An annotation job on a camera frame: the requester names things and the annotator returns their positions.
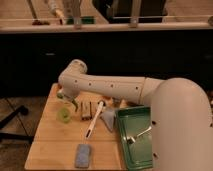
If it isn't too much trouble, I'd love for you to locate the green tipped gripper finger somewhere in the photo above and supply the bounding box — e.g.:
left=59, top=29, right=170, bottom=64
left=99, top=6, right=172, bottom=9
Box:
left=71, top=99, right=78, bottom=112

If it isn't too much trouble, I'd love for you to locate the green pepper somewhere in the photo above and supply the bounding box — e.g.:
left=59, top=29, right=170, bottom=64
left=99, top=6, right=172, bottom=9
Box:
left=57, top=93, right=64, bottom=99

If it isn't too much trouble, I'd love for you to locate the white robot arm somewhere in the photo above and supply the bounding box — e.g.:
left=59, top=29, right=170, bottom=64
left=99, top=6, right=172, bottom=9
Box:
left=58, top=59, right=213, bottom=171

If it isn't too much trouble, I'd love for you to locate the green plastic cup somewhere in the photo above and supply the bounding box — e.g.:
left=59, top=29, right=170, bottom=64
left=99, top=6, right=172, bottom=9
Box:
left=57, top=107, right=71, bottom=123

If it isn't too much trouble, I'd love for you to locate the wooden block toy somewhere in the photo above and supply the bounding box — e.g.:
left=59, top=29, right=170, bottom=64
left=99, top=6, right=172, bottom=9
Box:
left=81, top=101, right=92, bottom=120

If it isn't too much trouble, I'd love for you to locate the black chair base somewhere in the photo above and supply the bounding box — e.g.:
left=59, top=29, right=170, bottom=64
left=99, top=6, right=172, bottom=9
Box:
left=0, top=106, right=34, bottom=144

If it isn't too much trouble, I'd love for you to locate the blue sponge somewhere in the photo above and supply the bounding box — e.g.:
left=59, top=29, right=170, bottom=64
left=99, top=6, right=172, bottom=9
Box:
left=75, top=144, right=91, bottom=168

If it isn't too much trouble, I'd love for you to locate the green plastic tray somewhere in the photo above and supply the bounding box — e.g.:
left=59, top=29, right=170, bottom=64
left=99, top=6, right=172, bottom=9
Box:
left=116, top=106, right=153, bottom=171

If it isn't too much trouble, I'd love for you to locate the metal spoon in tray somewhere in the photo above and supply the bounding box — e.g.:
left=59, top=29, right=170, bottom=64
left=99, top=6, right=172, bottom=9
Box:
left=127, top=126, right=152, bottom=144

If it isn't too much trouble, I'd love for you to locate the white handled brush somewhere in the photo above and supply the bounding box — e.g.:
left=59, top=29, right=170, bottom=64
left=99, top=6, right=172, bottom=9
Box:
left=85, top=101, right=105, bottom=139

